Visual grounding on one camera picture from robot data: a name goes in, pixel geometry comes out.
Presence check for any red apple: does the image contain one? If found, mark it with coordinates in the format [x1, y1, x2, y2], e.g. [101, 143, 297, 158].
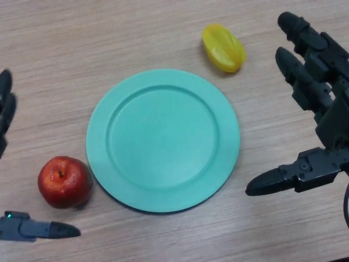
[37, 156, 94, 210]

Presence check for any green round plate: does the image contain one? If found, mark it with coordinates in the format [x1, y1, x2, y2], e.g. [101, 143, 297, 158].
[86, 68, 241, 214]

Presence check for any yellow starfruit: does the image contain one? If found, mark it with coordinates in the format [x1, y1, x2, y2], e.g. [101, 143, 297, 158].
[201, 23, 247, 73]

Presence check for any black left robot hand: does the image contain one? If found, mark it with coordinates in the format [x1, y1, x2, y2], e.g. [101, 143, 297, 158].
[0, 69, 81, 242]

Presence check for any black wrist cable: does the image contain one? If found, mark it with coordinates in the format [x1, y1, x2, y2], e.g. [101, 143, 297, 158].
[342, 185, 349, 229]

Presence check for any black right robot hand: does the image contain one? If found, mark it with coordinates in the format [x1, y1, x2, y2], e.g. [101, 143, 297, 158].
[245, 11, 349, 197]

